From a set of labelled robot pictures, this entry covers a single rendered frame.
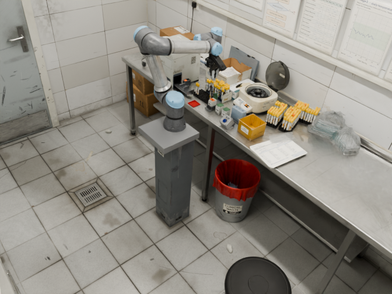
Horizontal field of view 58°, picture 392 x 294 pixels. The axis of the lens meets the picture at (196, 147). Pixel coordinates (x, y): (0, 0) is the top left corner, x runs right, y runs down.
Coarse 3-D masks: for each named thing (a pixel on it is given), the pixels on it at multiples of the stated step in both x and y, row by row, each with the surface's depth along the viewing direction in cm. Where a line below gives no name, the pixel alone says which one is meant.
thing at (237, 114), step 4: (232, 108) 247; (236, 108) 244; (240, 108) 244; (232, 112) 248; (236, 112) 245; (240, 112) 242; (244, 112) 242; (232, 116) 250; (236, 116) 247; (240, 116) 243; (244, 116) 244; (236, 120) 248
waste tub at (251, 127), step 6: (252, 114) 240; (240, 120) 234; (246, 120) 240; (252, 120) 244; (258, 120) 238; (240, 126) 236; (246, 126) 231; (252, 126) 245; (258, 126) 230; (264, 126) 234; (240, 132) 238; (246, 132) 233; (252, 132) 229; (258, 132) 234; (252, 138) 233
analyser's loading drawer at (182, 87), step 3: (177, 81) 281; (174, 84) 277; (177, 84) 277; (180, 84) 271; (183, 84) 273; (177, 87) 274; (180, 87) 272; (183, 87) 269; (186, 87) 270; (183, 90) 270; (186, 90) 270; (189, 90) 271; (192, 90) 268; (186, 93) 268; (189, 93) 268; (192, 93) 270
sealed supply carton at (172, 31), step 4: (168, 28) 327; (172, 28) 327; (176, 28) 328; (180, 28) 329; (184, 28) 330; (160, 32) 324; (164, 32) 319; (168, 32) 320; (172, 32) 320; (176, 32) 320; (180, 32) 321; (184, 32) 322; (188, 32) 323; (160, 36) 326; (168, 36) 315; (184, 36) 315; (188, 36) 316; (192, 36) 317
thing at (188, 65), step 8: (160, 56) 274; (168, 56) 265; (176, 56) 262; (184, 56) 268; (192, 56) 273; (200, 56) 279; (168, 64) 270; (176, 64) 267; (184, 64) 272; (192, 64) 278; (168, 72) 274; (176, 72) 271; (184, 72) 277; (192, 72) 283; (176, 80) 284; (184, 80) 280; (192, 80) 288
